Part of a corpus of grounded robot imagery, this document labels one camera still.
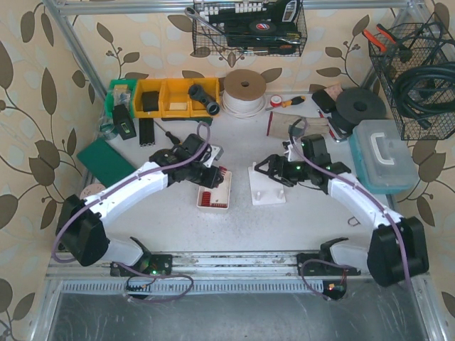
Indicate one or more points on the white parts tray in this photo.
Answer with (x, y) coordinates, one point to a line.
(220, 196)

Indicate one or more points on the black rubber disc spool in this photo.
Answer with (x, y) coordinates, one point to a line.
(356, 104)

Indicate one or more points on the white peg base plate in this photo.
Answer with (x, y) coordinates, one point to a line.
(264, 191)

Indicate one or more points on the green storage bin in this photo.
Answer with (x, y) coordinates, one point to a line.
(120, 92)

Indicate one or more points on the yellow storage bin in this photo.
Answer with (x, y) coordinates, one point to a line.
(174, 101)

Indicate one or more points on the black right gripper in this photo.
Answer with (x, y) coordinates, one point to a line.
(281, 169)

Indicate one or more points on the black green battery box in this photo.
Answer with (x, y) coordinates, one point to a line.
(123, 122)

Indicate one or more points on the red handled tool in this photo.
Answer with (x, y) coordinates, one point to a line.
(336, 133)

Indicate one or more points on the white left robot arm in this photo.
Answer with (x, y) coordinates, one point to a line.
(83, 223)

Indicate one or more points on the black wire basket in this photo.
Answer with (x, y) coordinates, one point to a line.
(221, 28)
(417, 77)

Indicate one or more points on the yellow black small screwdriver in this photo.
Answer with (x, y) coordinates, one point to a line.
(293, 101)

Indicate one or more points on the red large spring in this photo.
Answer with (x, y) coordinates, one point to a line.
(221, 173)

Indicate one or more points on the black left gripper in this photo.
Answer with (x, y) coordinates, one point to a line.
(212, 176)

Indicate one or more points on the white cable spool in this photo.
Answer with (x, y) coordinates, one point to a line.
(244, 94)

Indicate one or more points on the clear glass jar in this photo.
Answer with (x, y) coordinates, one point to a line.
(107, 130)

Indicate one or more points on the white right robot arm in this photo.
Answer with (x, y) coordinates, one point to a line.
(397, 249)

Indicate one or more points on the black aluminium extrusion profile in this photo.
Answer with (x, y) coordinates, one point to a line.
(146, 132)

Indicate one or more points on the black wire basket centre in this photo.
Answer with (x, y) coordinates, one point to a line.
(221, 28)

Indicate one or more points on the black electrical tape roll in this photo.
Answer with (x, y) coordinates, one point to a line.
(262, 28)

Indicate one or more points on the black yellow handled screwdriver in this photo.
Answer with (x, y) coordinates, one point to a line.
(172, 138)

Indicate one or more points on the black sanding block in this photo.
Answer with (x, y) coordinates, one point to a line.
(324, 101)

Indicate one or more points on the red white tape roll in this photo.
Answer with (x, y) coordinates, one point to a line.
(275, 100)

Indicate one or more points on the black pipe fitting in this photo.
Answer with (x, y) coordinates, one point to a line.
(197, 93)

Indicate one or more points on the orange handled pliers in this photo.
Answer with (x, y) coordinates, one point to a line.
(383, 33)

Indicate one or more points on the red spring in tray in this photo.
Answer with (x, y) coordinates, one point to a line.
(205, 199)

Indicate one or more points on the round beige power socket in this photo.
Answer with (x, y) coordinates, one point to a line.
(91, 189)

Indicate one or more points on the beige work glove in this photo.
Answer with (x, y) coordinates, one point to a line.
(280, 126)

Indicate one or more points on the black wire basket right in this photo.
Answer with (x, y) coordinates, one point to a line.
(417, 77)

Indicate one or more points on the black box in bin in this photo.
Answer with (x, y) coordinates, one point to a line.
(150, 101)

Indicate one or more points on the clear teal toolbox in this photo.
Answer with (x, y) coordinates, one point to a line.
(382, 161)

